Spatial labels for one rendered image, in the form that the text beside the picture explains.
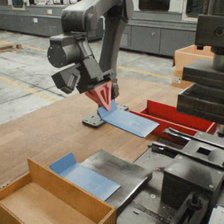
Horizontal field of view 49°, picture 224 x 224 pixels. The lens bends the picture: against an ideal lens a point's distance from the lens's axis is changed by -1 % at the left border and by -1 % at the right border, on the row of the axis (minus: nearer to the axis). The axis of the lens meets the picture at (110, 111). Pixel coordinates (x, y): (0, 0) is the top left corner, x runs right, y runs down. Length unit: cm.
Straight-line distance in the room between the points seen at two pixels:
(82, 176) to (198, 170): 25
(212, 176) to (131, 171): 19
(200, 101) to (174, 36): 513
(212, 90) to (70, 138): 47
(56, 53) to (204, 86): 34
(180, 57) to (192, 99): 248
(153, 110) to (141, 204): 43
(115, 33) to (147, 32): 506
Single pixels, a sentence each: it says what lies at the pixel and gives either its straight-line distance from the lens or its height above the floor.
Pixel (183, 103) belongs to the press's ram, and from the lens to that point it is 47.
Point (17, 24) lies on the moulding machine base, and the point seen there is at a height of 32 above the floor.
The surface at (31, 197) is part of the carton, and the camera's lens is 60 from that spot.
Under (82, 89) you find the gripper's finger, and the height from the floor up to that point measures 107.
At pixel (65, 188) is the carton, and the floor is 95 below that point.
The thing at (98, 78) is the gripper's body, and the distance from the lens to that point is 63.
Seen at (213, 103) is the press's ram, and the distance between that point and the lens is 45.
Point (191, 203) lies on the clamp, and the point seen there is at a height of 98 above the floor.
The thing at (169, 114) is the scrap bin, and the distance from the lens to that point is 88.
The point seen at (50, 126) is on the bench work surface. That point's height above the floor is 90.
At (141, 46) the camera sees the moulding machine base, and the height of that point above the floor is 19.
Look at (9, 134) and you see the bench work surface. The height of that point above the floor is 90.
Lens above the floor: 131
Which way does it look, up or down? 25 degrees down
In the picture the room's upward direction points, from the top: straight up
